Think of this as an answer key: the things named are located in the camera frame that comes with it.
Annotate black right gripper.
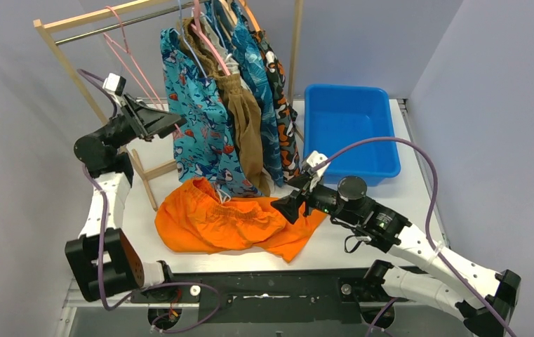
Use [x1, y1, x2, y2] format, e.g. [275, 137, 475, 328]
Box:
[272, 172, 360, 225]

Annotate light blue shark print shorts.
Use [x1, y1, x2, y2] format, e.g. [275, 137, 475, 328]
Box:
[160, 28, 263, 197]

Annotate khaki brown shorts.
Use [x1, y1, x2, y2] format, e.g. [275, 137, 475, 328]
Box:
[180, 43, 270, 197]

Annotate thick pink hanger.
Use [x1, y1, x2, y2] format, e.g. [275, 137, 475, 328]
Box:
[191, 0, 231, 76]

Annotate light blue hanger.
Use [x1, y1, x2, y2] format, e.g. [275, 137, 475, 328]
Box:
[178, 1, 212, 81]

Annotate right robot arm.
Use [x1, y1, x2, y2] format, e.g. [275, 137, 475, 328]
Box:
[271, 175, 521, 336]

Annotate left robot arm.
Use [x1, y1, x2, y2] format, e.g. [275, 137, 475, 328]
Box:
[65, 94, 186, 305]

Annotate orange camouflage shorts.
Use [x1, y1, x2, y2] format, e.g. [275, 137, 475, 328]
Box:
[251, 30, 300, 182]

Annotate white shorts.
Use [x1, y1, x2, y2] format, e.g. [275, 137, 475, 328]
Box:
[199, 12, 250, 91]

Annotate dark blue leaf print shorts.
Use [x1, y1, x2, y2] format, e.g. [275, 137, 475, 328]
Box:
[206, 1, 284, 187]

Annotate orange hanger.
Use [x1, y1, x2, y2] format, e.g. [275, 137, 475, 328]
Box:
[238, 0, 262, 32]

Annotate blue plastic bin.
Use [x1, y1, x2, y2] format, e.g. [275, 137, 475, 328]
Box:
[304, 84, 401, 187]

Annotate wooden clothes rack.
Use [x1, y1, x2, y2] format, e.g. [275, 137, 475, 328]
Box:
[33, 1, 305, 211]

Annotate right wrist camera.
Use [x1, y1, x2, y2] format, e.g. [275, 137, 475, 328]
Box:
[305, 150, 329, 180]

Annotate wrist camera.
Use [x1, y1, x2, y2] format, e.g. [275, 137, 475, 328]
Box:
[102, 72, 126, 97]
[305, 150, 329, 180]

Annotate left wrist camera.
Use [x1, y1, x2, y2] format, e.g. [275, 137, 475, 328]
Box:
[102, 72, 126, 97]

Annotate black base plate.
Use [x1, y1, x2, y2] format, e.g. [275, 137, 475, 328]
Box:
[132, 268, 390, 324]

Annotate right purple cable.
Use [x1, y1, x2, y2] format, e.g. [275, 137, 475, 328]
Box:
[315, 136, 519, 337]

